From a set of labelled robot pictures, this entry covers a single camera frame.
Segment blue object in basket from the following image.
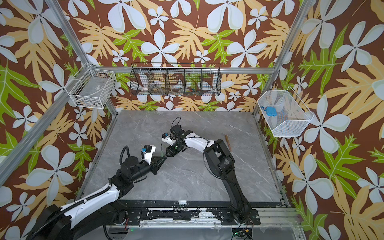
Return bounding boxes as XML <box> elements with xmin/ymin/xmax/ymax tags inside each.
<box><xmin>264</xmin><ymin>107</ymin><xmax>278</xmax><ymax>117</ymax></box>

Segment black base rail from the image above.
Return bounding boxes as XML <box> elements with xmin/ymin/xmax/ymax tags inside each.
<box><xmin>119</xmin><ymin>200</ymin><xmax>261</xmax><ymax>226</ymax></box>

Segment white mesh basket right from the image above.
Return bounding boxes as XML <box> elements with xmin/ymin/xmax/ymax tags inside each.
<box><xmin>258</xmin><ymin>87</ymin><xmax>315</xmax><ymax>138</ymax></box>

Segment electronics board with led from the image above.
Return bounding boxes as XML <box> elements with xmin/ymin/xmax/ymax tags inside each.
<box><xmin>231</xmin><ymin>228</ymin><xmax>253</xmax><ymax>240</ymax></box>

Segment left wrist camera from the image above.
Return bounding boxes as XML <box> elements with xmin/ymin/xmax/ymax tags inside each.
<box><xmin>141</xmin><ymin>145</ymin><xmax>156</xmax><ymax>165</ymax></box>

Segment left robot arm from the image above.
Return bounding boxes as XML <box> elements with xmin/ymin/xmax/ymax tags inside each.
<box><xmin>27</xmin><ymin>145</ymin><xmax>168</xmax><ymax>240</ymax></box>

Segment brown pen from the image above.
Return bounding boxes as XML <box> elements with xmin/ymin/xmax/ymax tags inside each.
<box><xmin>225</xmin><ymin>135</ymin><xmax>232</xmax><ymax>152</ymax></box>

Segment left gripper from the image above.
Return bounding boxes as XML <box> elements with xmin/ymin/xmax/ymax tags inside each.
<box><xmin>130</xmin><ymin>154</ymin><xmax>167</xmax><ymax>184</ymax></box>

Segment black wire basket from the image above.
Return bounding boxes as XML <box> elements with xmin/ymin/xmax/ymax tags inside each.
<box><xmin>128</xmin><ymin>63</ymin><xmax>222</xmax><ymax>96</ymax></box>

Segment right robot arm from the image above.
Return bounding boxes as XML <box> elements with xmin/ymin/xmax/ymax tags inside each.
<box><xmin>162</xmin><ymin>125</ymin><xmax>252</xmax><ymax>224</ymax></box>

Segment white wire basket left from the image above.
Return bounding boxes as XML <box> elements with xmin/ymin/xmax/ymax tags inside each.
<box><xmin>66</xmin><ymin>64</ymin><xmax>117</xmax><ymax>109</ymax></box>

